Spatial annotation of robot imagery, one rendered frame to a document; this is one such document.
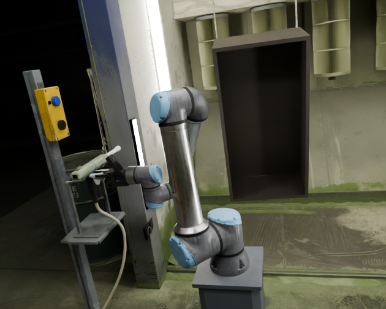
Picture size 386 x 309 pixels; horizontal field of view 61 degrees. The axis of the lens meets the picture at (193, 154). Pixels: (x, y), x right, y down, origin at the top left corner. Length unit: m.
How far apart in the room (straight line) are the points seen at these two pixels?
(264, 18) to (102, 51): 1.78
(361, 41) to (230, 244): 2.85
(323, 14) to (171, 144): 2.46
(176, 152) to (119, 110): 0.94
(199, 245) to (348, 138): 2.57
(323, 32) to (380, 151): 1.28
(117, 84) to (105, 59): 0.16
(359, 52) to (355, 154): 1.03
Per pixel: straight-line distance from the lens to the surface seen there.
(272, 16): 3.44
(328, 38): 3.44
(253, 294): 1.59
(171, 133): 1.27
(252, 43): 2.20
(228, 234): 1.49
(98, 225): 1.90
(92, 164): 1.79
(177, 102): 1.26
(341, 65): 3.46
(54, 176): 1.89
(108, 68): 2.14
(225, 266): 1.57
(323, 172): 3.57
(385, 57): 3.59
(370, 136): 3.74
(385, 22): 3.59
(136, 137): 2.17
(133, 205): 2.34
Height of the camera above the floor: 1.60
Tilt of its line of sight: 16 degrees down
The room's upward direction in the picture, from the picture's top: 8 degrees counter-clockwise
